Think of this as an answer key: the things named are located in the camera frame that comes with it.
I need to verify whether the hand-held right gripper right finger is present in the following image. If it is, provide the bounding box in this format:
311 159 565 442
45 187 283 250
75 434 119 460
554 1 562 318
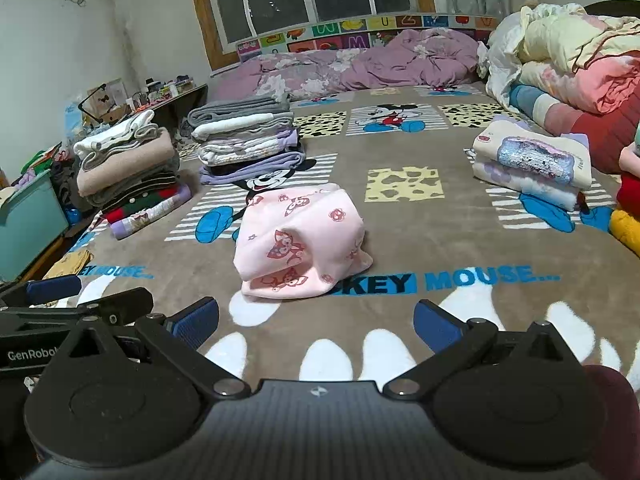
382 299 583 402

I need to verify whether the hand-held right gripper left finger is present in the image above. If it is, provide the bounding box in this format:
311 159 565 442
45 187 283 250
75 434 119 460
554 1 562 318
47 296 251 402

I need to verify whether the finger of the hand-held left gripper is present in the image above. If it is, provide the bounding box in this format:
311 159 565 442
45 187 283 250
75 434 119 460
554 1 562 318
0 276 82 308
75 287 154 327

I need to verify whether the pink printed garment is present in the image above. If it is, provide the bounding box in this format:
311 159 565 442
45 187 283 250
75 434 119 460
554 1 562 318
233 183 374 301

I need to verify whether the pile of mixed clothes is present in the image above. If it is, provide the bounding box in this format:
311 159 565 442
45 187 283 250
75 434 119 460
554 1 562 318
19 142 83 211

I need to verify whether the clothes stack with beige sweater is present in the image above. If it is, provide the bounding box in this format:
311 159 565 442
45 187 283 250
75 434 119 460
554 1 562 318
73 109 193 241

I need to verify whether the clothes stack with grey towel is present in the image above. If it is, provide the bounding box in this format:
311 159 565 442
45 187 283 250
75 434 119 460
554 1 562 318
187 97 306 186

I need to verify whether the yellow cloth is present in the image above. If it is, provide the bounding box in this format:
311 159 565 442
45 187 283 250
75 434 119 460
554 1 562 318
42 249 94 281

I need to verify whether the teal storage box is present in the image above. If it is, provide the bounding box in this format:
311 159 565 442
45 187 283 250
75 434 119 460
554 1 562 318
0 170 70 283

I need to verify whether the white floral folded garment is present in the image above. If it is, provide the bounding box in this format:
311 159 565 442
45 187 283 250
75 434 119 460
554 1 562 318
472 157 591 212

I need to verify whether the cream sequined sweatshirt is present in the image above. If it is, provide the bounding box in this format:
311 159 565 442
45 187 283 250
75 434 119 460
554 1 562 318
472 119 593 191

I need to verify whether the person's dark maroon clothing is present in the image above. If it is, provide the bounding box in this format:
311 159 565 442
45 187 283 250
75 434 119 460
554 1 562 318
582 364 640 480

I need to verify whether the cluttered wooden desk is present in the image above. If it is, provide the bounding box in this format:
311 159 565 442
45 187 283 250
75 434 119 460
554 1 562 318
75 76 208 133

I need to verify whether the yellow red plush toy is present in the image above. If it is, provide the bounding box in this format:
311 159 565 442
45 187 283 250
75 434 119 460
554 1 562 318
609 130 640 257

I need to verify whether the purple floral quilt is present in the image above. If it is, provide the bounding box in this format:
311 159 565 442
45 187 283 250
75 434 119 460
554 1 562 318
210 27 483 103

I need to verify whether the white crumpled quilt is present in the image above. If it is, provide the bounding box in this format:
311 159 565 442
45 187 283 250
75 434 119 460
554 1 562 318
484 10 532 111

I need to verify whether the pink quilt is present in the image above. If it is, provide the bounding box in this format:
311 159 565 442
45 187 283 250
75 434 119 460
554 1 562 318
520 52 640 116

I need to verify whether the colourful alphabet foam mat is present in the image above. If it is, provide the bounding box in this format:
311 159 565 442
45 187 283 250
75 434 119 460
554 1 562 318
236 14 498 57

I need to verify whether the cream floral quilt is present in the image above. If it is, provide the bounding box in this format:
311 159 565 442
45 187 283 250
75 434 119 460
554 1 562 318
517 2 640 73

